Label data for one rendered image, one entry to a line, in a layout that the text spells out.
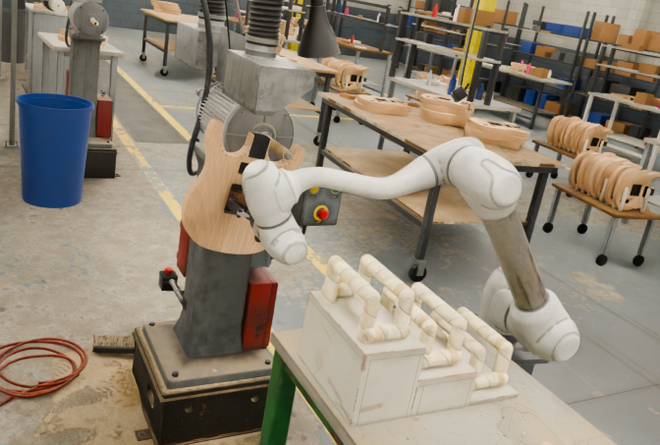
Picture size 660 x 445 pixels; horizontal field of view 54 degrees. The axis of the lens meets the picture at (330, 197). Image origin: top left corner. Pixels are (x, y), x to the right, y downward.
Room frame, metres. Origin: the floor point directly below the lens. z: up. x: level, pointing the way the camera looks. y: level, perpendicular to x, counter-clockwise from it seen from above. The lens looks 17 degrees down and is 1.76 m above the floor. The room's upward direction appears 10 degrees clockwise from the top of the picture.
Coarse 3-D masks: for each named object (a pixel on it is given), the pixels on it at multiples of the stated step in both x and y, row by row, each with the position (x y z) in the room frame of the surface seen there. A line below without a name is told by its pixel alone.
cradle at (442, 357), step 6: (432, 354) 1.26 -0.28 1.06; (438, 354) 1.26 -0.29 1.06; (444, 354) 1.27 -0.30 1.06; (450, 354) 1.27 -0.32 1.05; (456, 354) 1.28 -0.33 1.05; (462, 354) 1.29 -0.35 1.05; (426, 360) 1.24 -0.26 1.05; (432, 360) 1.25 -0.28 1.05; (438, 360) 1.25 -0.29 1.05; (444, 360) 1.26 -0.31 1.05; (450, 360) 1.27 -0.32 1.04; (456, 360) 1.28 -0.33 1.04; (426, 366) 1.24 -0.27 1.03
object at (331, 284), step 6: (330, 270) 1.32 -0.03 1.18; (330, 276) 1.32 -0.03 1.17; (336, 276) 1.32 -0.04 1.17; (324, 282) 1.33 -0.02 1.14; (330, 282) 1.32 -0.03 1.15; (336, 282) 1.32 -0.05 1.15; (324, 288) 1.32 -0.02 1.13; (330, 288) 1.32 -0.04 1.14; (336, 288) 1.32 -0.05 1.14; (324, 294) 1.32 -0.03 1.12; (330, 294) 1.32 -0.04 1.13; (336, 294) 1.33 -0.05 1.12; (324, 300) 1.32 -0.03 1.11; (330, 300) 1.32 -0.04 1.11
